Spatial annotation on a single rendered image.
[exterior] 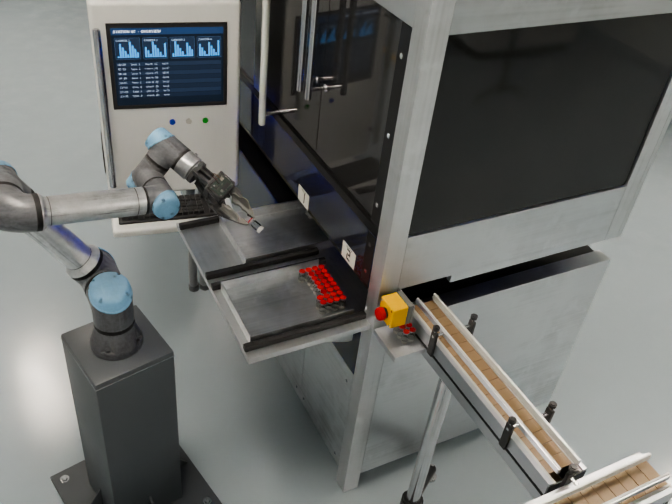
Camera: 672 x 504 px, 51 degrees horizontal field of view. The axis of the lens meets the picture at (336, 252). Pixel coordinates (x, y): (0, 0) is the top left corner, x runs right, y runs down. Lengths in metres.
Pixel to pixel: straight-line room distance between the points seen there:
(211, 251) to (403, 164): 0.85
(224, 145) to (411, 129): 1.14
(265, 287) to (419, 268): 0.51
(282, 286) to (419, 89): 0.86
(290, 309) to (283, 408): 0.94
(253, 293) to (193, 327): 1.18
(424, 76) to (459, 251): 0.65
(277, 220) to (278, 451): 0.95
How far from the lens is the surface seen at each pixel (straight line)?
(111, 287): 2.11
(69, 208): 1.90
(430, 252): 2.11
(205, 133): 2.75
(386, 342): 2.16
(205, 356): 3.29
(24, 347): 3.45
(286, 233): 2.52
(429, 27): 1.70
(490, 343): 2.64
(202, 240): 2.48
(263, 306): 2.22
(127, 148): 2.75
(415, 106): 1.77
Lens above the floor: 2.39
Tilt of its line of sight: 38 degrees down
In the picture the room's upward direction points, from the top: 7 degrees clockwise
